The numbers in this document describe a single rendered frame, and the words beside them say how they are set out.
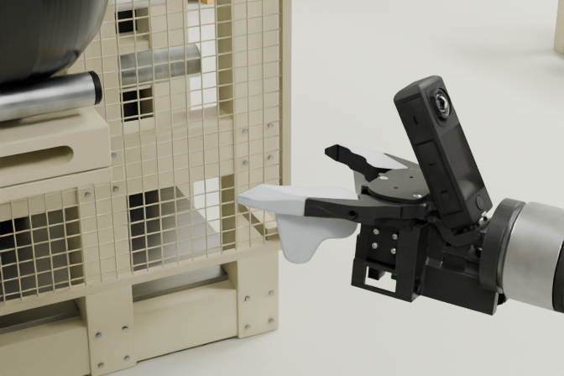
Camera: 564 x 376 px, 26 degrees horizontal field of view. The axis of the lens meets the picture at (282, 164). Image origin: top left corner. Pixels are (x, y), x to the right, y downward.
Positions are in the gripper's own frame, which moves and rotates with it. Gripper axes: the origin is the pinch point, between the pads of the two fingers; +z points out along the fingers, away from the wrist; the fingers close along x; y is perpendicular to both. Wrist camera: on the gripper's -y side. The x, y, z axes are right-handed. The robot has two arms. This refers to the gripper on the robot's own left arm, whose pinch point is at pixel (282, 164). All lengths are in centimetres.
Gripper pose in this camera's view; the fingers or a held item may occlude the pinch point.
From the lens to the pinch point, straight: 99.6
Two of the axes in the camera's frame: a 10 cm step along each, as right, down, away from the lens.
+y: -0.7, 9.4, 3.3
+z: -8.7, -2.1, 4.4
